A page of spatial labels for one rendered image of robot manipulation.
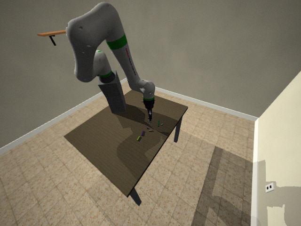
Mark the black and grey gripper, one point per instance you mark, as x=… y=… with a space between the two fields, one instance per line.
x=149 y=108

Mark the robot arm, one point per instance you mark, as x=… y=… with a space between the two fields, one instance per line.
x=87 y=32

